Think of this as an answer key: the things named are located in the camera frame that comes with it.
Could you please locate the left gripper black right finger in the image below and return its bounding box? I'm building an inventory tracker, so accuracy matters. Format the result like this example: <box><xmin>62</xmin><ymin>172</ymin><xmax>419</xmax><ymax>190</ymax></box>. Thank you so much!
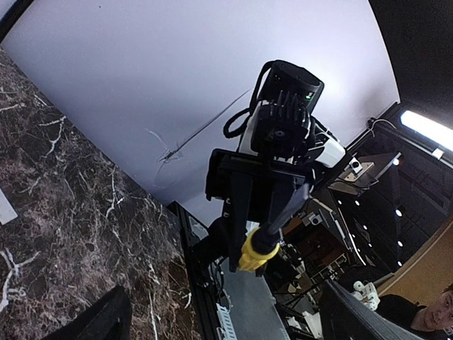
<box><xmin>320</xmin><ymin>280</ymin><xmax>419</xmax><ymax>340</ymax></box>

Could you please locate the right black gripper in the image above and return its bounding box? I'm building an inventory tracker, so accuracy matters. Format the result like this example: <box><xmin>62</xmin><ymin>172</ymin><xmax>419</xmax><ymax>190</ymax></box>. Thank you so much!
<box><xmin>205</xmin><ymin>149</ymin><xmax>315</xmax><ymax>273</ymax></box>

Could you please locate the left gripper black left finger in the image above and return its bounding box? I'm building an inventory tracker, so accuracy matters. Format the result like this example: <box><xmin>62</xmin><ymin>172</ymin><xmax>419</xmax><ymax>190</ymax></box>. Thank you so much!
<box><xmin>43</xmin><ymin>285</ymin><xmax>132</xmax><ymax>340</ymax></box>

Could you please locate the white battery cover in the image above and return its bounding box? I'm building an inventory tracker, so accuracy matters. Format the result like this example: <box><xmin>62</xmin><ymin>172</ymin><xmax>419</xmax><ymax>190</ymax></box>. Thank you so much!
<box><xmin>0</xmin><ymin>190</ymin><xmax>18</xmax><ymax>225</ymax></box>

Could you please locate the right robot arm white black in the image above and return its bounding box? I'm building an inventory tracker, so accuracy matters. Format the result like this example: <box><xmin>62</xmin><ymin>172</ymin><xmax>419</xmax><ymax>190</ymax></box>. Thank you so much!
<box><xmin>190</xmin><ymin>60</ymin><xmax>351</xmax><ymax>272</ymax></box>

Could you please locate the person with black hair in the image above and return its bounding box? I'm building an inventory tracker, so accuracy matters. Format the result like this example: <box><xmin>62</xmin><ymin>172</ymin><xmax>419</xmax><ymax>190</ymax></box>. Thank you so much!
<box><xmin>376</xmin><ymin>284</ymin><xmax>452</xmax><ymax>339</ymax></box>

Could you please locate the white strip light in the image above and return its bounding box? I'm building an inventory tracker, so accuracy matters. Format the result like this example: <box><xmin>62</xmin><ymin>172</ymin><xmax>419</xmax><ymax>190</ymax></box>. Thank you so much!
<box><xmin>400</xmin><ymin>110</ymin><xmax>453</xmax><ymax>150</ymax></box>

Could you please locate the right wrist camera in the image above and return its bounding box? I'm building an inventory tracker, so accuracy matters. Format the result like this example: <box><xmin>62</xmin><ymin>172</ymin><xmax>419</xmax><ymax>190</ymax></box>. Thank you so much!
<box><xmin>250</xmin><ymin>90</ymin><xmax>311</xmax><ymax>160</ymax></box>

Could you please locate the white slotted cable duct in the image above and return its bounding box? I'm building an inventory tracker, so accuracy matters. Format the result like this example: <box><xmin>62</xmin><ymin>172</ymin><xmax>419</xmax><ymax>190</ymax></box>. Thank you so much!
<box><xmin>216</xmin><ymin>303</ymin><xmax>238</xmax><ymax>340</ymax></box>

